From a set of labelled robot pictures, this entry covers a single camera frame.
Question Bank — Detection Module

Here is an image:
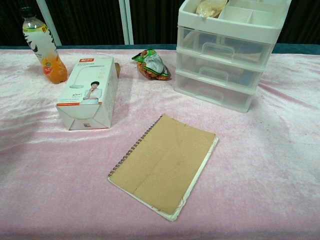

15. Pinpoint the pink velvet tablecloth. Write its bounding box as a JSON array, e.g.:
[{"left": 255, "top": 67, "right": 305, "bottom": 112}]
[{"left": 0, "top": 48, "right": 320, "bottom": 240}]

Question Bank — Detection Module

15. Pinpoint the clear drawer with divider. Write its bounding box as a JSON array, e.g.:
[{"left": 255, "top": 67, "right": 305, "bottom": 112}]
[{"left": 177, "top": 24, "right": 275, "bottom": 63}]

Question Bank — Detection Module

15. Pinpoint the beige plastic bag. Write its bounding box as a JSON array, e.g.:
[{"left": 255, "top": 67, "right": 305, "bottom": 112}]
[{"left": 195, "top": 0, "right": 230, "bottom": 19}]

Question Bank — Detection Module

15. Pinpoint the brown spiral notebook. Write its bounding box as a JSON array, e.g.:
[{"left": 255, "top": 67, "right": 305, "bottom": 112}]
[{"left": 107, "top": 113, "right": 219, "bottom": 222}]

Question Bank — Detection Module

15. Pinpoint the clear plastic drawer organizer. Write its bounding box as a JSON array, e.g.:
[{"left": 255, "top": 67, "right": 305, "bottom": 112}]
[{"left": 174, "top": 0, "right": 292, "bottom": 115}]

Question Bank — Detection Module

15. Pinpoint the green orange snack packet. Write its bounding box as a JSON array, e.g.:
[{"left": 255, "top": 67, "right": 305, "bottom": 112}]
[{"left": 131, "top": 49, "right": 172, "bottom": 81}]

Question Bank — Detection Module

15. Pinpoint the orange juice plastic bottle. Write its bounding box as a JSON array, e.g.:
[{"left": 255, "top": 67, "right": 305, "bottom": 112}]
[{"left": 19, "top": 6, "right": 68, "bottom": 85}]

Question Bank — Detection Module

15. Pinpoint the slanted white frame pole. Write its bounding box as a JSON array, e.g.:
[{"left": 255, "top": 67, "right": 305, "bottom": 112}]
[{"left": 35, "top": 0, "right": 63, "bottom": 47}]

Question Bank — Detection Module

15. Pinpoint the upright white frame pole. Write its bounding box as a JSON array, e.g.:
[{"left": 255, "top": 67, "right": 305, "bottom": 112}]
[{"left": 118, "top": 0, "right": 135, "bottom": 46}]

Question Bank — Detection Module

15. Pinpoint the white desk lamp box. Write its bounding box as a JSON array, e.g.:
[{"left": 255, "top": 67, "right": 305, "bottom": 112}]
[{"left": 55, "top": 56, "right": 120, "bottom": 131}]

